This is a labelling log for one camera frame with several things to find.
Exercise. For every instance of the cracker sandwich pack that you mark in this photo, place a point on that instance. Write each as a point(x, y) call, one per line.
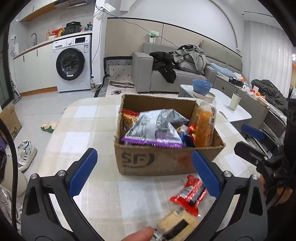
point(176, 226)

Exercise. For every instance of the cream tumbler cup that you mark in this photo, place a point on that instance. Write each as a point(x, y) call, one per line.
point(234, 101)

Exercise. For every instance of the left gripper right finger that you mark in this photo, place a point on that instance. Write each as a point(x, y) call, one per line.
point(239, 210)

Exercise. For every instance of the blue snack pack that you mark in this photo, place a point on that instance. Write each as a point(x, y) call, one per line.
point(187, 141)

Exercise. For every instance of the person left hand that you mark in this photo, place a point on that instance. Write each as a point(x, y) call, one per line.
point(144, 234)

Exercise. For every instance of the black pressure cooker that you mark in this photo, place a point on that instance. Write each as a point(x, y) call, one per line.
point(72, 27)

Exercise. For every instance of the white washing machine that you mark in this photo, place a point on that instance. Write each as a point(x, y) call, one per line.
point(73, 63)

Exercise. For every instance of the grey clothes pile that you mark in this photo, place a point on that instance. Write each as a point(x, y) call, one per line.
point(190, 58)

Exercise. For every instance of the black jacket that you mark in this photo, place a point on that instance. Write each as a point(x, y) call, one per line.
point(163, 62)

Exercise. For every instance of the checkered tablecloth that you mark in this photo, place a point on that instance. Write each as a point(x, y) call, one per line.
point(91, 186)

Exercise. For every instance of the blue stacked bowls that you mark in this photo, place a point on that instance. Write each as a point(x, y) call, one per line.
point(201, 86)

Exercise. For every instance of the purple silver snack bag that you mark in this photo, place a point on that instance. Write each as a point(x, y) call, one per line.
point(156, 128)

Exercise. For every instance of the grey sofa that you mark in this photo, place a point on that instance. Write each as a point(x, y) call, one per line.
point(146, 79)

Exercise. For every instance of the green beige slipper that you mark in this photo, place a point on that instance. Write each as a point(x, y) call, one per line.
point(49, 126)

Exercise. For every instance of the white sneaker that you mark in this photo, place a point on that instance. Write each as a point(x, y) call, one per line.
point(26, 153)

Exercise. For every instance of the small cardboard box on floor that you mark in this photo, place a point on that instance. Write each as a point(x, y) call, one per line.
point(11, 120)

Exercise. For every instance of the orange bread loaf bag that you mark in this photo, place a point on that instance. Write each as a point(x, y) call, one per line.
point(206, 117)

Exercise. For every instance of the noodle stick snack bag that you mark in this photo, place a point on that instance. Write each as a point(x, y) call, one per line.
point(129, 118)

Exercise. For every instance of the person right hand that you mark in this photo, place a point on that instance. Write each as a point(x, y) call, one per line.
point(275, 196)

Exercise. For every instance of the white coffee table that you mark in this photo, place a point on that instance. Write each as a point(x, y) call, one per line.
point(236, 117)

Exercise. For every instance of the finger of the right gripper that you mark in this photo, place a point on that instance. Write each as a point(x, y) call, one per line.
point(254, 156)
point(253, 132)

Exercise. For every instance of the red black wafer pack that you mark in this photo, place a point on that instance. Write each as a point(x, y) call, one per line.
point(191, 196)

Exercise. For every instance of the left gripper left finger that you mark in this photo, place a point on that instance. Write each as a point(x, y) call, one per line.
point(49, 210)

